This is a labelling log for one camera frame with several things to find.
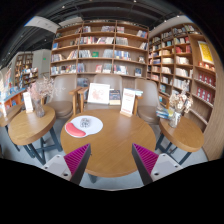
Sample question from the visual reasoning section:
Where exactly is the white sign on wooden base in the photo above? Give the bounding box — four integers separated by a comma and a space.
119, 87, 137, 118

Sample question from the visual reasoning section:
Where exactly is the white ceiling panel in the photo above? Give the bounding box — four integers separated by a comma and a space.
24, 15, 61, 34

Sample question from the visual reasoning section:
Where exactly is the light blue book stack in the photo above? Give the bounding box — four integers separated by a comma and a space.
133, 88, 144, 98

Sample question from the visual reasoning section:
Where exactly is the round wooden side table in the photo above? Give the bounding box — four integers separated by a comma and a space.
8, 104, 64, 166
0, 103, 24, 153
154, 115, 205, 166

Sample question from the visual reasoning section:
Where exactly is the small white table sign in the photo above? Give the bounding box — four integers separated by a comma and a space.
22, 91, 34, 114

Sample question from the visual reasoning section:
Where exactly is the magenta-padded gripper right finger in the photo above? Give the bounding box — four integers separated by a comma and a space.
131, 143, 184, 186

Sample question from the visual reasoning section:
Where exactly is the white framed floral picture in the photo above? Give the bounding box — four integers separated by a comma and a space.
87, 82, 111, 105

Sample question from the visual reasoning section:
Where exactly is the curved wooden bookshelf with books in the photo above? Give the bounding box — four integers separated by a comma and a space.
147, 23, 218, 126

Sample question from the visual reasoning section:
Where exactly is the wide wooden bookshelf with books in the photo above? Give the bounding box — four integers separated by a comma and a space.
49, 20, 150, 81

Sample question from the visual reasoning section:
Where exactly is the beige wooden-armed armchair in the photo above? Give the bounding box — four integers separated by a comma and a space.
77, 73, 125, 113
134, 78, 162, 126
44, 74, 81, 119

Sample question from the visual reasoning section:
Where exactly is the glass vase with cream flowers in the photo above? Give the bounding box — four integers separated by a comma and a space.
168, 79, 194, 129

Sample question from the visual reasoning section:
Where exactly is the white mouse pad red rest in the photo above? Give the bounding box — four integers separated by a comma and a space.
64, 115, 104, 139

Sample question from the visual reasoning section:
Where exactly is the stack of colourful books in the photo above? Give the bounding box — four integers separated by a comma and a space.
155, 107, 174, 120

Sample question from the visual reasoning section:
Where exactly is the glass vase with pink flowers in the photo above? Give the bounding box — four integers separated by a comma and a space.
27, 77, 56, 118

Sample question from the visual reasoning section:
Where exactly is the dark blue book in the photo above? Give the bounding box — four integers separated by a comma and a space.
109, 89, 122, 106

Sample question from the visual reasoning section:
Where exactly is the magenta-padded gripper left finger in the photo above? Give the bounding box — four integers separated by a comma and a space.
41, 143, 92, 186

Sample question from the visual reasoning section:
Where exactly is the distant wooden bookshelf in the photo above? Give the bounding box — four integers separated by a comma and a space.
13, 51, 40, 88

